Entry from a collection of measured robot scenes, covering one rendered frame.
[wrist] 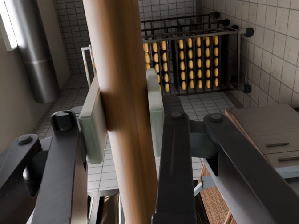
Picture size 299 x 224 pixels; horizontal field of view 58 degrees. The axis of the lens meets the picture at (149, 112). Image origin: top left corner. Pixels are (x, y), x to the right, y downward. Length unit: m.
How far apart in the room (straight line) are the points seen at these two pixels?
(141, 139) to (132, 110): 0.02
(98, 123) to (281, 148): 1.65
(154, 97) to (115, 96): 0.02
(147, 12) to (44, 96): 2.61
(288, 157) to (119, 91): 1.55
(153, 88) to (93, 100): 0.04
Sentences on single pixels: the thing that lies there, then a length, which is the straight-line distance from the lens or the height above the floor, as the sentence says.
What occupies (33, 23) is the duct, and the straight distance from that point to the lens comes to 3.30.
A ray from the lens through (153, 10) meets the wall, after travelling 5.19.
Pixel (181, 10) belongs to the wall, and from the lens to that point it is 5.25.
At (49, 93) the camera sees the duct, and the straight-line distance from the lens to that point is 3.45.
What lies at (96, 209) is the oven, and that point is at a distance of 2.19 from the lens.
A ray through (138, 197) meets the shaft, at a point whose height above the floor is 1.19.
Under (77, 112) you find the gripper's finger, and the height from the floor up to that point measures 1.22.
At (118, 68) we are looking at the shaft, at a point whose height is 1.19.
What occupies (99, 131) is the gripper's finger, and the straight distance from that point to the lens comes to 0.15.
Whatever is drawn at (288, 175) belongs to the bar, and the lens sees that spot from 1.52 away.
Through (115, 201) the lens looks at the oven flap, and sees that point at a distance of 2.19.
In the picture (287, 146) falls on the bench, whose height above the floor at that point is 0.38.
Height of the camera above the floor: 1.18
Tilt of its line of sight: level
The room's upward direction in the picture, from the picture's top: 96 degrees counter-clockwise
